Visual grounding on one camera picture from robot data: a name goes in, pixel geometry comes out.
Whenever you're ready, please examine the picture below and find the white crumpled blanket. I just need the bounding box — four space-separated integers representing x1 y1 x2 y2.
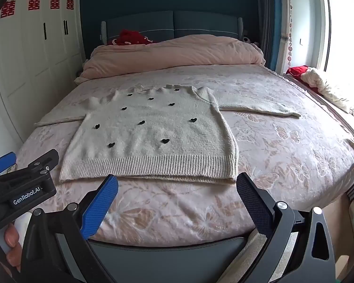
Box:
301 67 354 116

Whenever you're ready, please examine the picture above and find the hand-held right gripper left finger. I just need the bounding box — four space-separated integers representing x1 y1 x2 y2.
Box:
20 174 119 283

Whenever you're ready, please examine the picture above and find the red cloth on windowsill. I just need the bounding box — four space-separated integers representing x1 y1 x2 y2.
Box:
286 65 315 88

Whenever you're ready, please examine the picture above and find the pink floral bedspread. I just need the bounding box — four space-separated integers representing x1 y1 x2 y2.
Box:
14 64 354 247

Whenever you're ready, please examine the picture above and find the white wardrobe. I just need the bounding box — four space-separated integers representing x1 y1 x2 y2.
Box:
0 0 86 166

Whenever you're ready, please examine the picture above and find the blue padded headboard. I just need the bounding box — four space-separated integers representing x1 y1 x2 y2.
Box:
100 10 244 48

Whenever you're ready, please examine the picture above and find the red cloth on bed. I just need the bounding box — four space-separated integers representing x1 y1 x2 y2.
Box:
110 29 154 46

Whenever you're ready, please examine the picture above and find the person's left hand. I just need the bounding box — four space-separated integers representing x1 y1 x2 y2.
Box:
4 223 26 272

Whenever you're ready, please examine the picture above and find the pink duvet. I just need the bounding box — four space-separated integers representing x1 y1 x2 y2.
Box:
74 34 266 83

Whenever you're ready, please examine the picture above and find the cream sweater with black hearts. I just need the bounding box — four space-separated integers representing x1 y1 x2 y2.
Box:
34 84 302 185

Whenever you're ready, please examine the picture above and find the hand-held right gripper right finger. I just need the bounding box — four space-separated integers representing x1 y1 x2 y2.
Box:
221 172 337 283

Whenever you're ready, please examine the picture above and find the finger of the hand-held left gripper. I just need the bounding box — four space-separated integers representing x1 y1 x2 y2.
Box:
16 149 60 182
0 151 17 176

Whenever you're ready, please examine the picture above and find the blue grey curtain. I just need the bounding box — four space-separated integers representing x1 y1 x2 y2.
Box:
255 0 284 72

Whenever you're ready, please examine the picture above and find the window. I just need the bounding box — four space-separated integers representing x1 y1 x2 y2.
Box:
324 0 354 111

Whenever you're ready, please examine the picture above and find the hanging red bead string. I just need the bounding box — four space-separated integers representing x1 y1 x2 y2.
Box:
286 0 294 69

